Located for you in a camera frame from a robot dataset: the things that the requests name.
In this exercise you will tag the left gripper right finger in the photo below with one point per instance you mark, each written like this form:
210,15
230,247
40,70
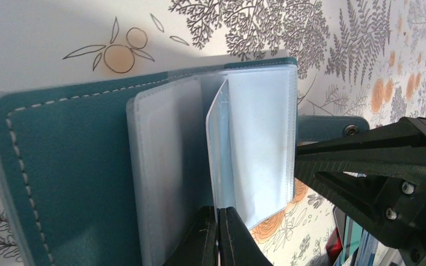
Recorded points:
236,244

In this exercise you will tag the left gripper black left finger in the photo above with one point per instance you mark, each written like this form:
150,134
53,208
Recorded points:
198,246

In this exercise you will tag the blue leather card holder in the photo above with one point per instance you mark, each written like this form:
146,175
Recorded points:
150,130

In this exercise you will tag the blue card edge-on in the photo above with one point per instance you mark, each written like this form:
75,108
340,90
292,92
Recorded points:
219,149

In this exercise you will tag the red card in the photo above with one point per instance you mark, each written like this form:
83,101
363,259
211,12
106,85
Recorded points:
334,248

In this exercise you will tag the floral patterned table mat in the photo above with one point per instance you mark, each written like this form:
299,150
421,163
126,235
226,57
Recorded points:
362,58

